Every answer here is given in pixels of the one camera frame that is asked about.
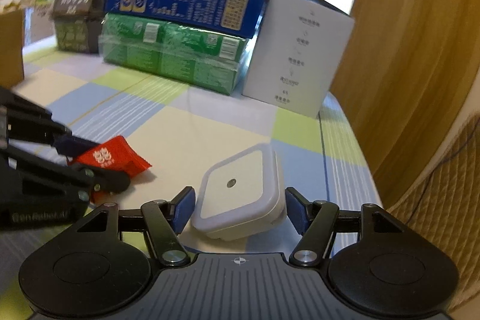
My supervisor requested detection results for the red snack packet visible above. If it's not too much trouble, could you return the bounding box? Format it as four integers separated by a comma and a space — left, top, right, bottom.
67, 136, 151, 204

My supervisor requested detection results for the white square night light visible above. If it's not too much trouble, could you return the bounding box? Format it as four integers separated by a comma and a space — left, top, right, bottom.
191, 143, 287, 241

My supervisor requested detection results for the checkered tablecloth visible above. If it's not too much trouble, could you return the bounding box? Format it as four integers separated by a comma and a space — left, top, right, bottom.
0, 38, 383, 306

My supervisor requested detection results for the brown quilted chair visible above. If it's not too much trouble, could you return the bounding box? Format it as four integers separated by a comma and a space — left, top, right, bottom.
385, 113, 480, 261

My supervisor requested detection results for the brown cardboard box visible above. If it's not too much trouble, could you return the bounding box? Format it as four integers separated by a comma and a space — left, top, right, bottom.
0, 10, 24, 88

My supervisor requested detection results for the black Honglu food container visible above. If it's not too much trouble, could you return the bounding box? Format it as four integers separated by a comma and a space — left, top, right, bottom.
51, 0, 106, 54

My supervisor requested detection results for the green shrink-wrapped box pack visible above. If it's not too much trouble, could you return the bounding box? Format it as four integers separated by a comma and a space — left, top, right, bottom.
98, 13, 249, 95

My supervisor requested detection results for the white tall box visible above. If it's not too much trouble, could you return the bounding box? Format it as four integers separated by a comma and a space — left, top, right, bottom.
242, 0, 355, 118

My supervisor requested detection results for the brown curtain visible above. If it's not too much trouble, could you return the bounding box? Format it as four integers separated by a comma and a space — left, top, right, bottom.
331, 0, 479, 207

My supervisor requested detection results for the black power cable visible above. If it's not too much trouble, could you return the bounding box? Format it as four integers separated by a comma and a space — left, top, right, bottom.
415, 131, 480, 215

